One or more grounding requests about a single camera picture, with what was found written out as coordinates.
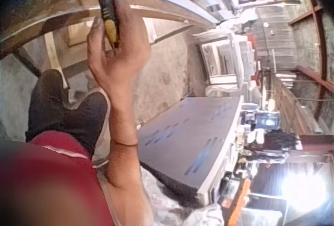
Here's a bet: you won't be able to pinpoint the orange long tool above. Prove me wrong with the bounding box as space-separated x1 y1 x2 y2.
226 178 252 226

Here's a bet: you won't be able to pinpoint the wooden workbench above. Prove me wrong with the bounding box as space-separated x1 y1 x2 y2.
0 0 218 78

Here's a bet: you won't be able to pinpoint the grey perforated metal case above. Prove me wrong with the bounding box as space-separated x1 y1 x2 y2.
136 95 245 206

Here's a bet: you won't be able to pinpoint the red metal frame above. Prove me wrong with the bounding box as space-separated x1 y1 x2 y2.
287 4 334 135

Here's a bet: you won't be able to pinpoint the person's legs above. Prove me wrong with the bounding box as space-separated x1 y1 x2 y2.
25 68 111 159

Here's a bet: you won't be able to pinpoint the white patterned cloth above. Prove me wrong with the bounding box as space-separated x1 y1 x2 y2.
140 168 225 226

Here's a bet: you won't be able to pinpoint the cluttered shelf of tools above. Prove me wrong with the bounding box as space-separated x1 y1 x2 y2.
229 100 305 226

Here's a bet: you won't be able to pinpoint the person's right hand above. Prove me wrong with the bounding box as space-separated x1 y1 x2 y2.
87 0 152 102

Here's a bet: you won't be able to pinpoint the black and yellow screwdriver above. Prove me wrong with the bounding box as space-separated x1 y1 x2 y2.
93 0 120 50

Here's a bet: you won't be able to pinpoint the red thread bracelet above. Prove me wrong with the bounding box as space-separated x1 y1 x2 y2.
112 139 139 148

